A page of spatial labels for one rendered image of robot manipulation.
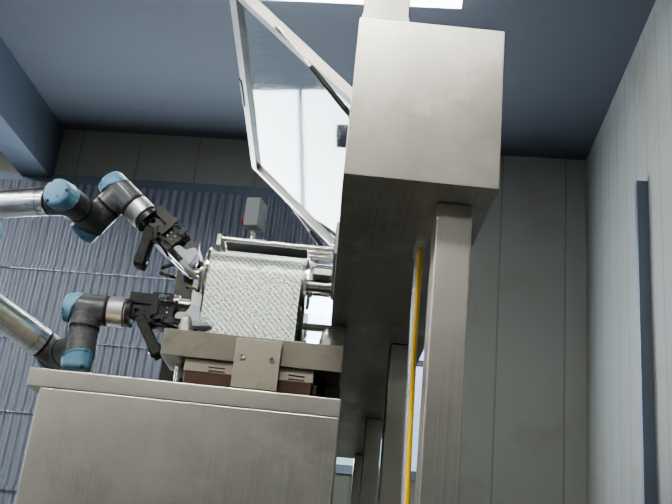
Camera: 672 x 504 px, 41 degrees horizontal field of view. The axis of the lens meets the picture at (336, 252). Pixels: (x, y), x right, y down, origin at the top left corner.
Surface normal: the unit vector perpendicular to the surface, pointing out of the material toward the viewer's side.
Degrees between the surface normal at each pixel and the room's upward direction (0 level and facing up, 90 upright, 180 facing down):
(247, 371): 90
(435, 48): 90
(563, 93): 180
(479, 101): 90
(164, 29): 180
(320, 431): 90
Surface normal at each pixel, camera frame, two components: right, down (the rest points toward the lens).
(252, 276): 0.03, -0.36
